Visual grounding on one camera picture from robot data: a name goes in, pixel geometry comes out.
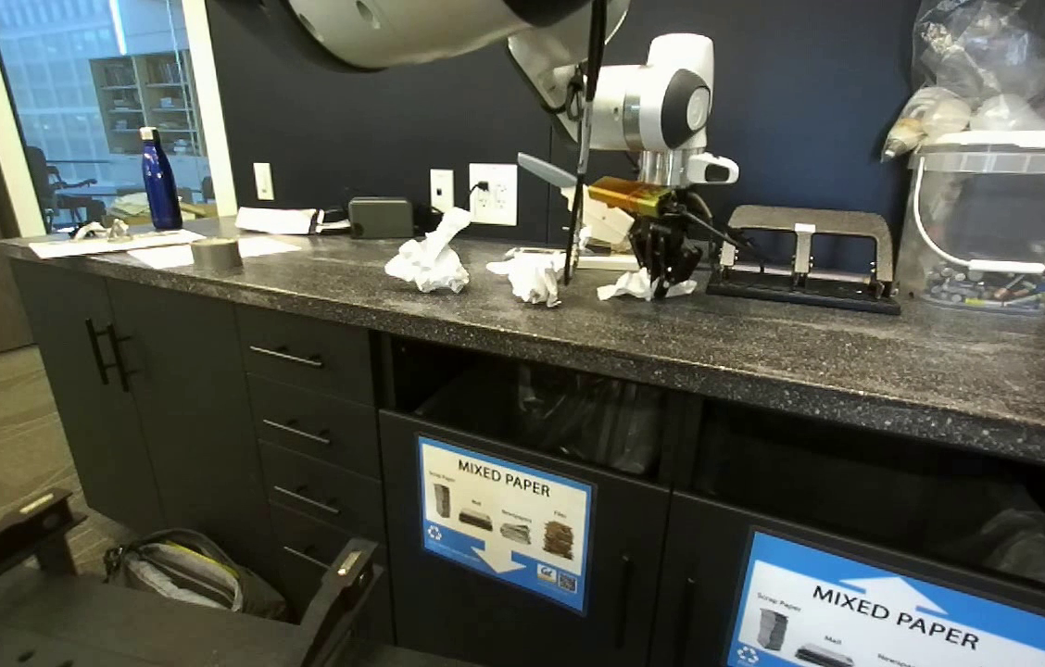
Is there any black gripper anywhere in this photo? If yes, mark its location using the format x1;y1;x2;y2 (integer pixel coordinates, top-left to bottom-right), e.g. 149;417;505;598
629;188;720;297

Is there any white paper back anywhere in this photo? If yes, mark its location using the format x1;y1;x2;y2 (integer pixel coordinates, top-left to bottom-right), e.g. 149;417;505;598
597;268;698;301

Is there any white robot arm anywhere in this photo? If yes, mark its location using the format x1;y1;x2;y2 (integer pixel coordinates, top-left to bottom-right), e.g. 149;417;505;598
280;0;740;301

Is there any left trash bin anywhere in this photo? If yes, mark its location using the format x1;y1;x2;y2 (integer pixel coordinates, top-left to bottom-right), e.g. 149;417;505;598
419;363;667;477

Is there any trash bin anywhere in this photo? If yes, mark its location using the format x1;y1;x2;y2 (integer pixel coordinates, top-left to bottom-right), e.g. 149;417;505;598
419;363;667;477
693;402;1045;587

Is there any right trash bin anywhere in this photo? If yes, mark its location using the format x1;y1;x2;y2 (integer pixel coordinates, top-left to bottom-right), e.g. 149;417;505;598
693;402;1045;587

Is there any black three hole punch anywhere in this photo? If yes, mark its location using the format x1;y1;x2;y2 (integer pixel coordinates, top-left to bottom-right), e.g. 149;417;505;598
709;202;899;315

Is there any crumpled white paper middle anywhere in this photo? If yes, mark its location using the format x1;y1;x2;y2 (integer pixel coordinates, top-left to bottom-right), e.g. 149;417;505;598
489;248;565;309

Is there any large white outlet plate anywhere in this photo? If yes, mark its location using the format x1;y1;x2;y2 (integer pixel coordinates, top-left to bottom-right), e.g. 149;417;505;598
466;163;520;226

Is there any crumpled white paper left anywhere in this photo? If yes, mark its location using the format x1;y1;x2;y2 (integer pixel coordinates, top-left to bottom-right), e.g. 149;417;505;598
384;206;469;293

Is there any small white outlet plate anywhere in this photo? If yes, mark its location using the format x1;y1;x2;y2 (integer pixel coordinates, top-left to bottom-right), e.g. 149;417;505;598
430;168;455;210

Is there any left mixed paper label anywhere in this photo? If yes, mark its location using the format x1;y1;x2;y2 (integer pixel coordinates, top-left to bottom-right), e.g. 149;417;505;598
419;437;597;614

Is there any mixed paper label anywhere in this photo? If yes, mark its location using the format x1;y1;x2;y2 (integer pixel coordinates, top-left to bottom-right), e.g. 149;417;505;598
726;535;1045;667
419;437;597;614

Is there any black power adapter box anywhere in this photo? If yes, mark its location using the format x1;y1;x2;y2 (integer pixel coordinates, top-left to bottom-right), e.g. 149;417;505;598
350;196;416;239

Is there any clear plastic bucket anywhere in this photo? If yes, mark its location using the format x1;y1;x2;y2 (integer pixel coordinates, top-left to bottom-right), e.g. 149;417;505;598
896;131;1045;312

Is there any right mixed paper label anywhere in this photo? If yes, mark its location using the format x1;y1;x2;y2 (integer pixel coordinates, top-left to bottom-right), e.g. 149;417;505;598
726;535;1045;667

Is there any black drawer stack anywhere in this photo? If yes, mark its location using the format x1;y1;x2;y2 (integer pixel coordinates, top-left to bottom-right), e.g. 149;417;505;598
236;309;384;583

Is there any clear plastic bag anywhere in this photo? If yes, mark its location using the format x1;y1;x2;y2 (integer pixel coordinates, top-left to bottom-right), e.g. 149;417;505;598
877;0;1045;158

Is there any white flat box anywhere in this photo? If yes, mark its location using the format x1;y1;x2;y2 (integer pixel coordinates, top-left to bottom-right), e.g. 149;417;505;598
232;206;317;236

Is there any large white paper sheet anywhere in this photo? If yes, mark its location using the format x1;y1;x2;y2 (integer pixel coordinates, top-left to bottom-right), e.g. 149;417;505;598
25;228;199;259

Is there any blue water bottle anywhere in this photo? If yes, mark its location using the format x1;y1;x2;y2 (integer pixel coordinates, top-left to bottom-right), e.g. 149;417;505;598
142;125;183;228

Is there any black double door cabinet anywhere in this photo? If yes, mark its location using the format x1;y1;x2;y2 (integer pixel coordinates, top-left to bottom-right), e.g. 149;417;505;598
11;259;263;546

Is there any grey black bag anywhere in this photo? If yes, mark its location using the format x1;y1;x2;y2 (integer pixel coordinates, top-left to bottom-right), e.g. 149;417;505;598
103;530;288;617

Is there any black cart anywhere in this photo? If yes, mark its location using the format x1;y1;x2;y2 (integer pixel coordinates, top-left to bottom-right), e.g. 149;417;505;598
0;490;389;667

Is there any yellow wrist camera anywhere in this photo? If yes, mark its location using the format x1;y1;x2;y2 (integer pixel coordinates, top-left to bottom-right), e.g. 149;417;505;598
590;179;676;218

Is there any white wall switch plate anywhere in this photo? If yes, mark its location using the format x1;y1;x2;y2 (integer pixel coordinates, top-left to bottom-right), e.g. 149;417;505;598
251;163;275;201

